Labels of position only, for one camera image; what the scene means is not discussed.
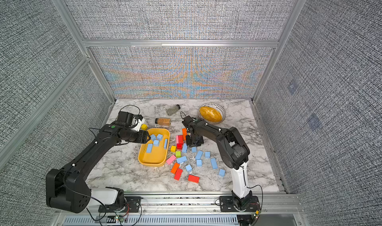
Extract yellow plastic tray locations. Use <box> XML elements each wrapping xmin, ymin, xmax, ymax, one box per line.
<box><xmin>138</xmin><ymin>128</ymin><xmax>170</xmax><ymax>167</ymax></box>

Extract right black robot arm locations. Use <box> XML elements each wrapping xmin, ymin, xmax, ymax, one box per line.
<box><xmin>182</xmin><ymin>116</ymin><xmax>255</xmax><ymax>212</ymax></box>

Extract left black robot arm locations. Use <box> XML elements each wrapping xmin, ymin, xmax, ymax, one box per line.
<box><xmin>45</xmin><ymin>124</ymin><xmax>151</xmax><ymax>213</ymax></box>

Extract lone yellow cube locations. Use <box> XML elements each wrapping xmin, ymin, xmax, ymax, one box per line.
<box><xmin>141</xmin><ymin>124</ymin><xmax>148</xmax><ymax>131</ymax></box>

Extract long orange block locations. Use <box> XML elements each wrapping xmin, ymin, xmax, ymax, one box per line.
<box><xmin>182</xmin><ymin>128</ymin><xmax>188</xmax><ymax>141</ymax></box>

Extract red block upper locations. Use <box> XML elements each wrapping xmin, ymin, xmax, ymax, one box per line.
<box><xmin>178</xmin><ymin>135</ymin><xmax>184</xmax><ymax>144</ymax></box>

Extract red block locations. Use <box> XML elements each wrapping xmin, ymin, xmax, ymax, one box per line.
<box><xmin>188</xmin><ymin>175</ymin><xmax>200</xmax><ymax>183</ymax></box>
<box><xmin>178</xmin><ymin>135</ymin><xmax>184</xmax><ymax>144</ymax></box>
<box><xmin>174</xmin><ymin>168</ymin><xmax>183</xmax><ymax>181</ymax></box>

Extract blue block right tall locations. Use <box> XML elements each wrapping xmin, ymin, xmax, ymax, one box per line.
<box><xmin>195</xmin><ymin>150</ymin><xmax>203</xmax><ymax>160</ymax></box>

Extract blue block centre low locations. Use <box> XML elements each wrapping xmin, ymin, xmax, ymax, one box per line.
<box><xmin>177</xmin><ymin>156</ymin><xmax>187</xmax><ymax>164</ymax></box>

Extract brown spice jar black lid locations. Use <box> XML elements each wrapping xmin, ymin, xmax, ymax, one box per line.
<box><xmin>155</xmin><ymin>118</ymin><xmax>171</xmax><ymax>127</ymax></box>

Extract blue cube near red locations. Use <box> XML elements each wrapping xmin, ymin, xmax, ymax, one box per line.
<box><xmin>186</xmin><ymin>164</ymin><xmax>192</xmax><ymax>172</ymax></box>

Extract pink block lower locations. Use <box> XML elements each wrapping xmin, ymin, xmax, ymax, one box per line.
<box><xmin>166</xmin><ymin>155</ymin><xmax>177</xmax><ymax>165</ymax></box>

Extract orange block lower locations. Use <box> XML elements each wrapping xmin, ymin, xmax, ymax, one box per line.
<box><xmin>171</xmin><ymin>162</ymin><xmax>180</xmax><ymax>174</ymax></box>

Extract patterned bowl with yellow contents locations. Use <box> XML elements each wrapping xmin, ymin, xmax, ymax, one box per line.
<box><xmin>198</xmin><ymin>103</ymin><xmax>226</xmax><ymax>124</ymax></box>

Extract clear spice jar green contents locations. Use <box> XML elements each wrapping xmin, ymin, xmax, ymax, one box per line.
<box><xmin>166</xmin><ymin>104</ymin><xmax>181</xmax><ymax>116</ymax></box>

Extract red block bottom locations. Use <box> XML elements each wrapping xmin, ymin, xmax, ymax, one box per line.
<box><xmin>188</xmin><ymin>175</ymin><xmax>200</xmax><ymax>183</ymax></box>

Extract red block lower left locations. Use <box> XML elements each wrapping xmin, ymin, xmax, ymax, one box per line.
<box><xmin>174</xmin><ymin>168</ymin><xmax>183</xmax><ymax>181</ymax></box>

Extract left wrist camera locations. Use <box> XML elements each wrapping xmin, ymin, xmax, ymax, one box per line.
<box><xmin>115</xmin><ymin>111</ymin><xmax>145</xmax><ymax>132</ymax></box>

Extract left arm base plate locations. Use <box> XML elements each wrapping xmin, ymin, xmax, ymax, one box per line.
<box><xmin>98</xmin><ymin>195</ymin><xmax>142</xmax><ymax>213</ymax></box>

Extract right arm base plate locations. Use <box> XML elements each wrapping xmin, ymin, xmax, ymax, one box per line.
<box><xmin>218</xmin><ymin>195</ymin><xmax>261</xmax><ymax>212</ymax></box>

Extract aluminium front rail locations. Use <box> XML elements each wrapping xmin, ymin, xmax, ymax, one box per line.
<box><xmin>50</xmin><ymin>191</ymin><xmax>311</xmax><ymax>226</ymax></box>

